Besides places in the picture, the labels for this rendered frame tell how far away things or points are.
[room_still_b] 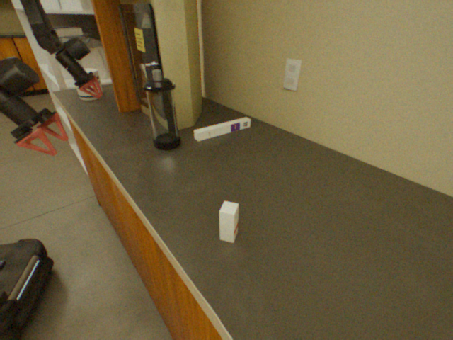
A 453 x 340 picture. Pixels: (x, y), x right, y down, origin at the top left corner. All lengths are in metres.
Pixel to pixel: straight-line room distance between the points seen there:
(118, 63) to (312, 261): 1.16
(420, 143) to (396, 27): 0.33
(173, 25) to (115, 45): 0.40
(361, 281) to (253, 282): 0.20
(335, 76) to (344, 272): 0.66
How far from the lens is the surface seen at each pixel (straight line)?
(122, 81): 1.38
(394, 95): 0.93
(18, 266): 1.78
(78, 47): 1.27
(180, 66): 1.06
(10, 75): 0.81
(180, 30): 1.06
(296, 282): 0.54
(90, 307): 1.74
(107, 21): 1.35
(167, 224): 0.63
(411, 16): 0.91
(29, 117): 0.84
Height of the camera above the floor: 1.37
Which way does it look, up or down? 32 degrees down
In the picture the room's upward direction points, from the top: straight up
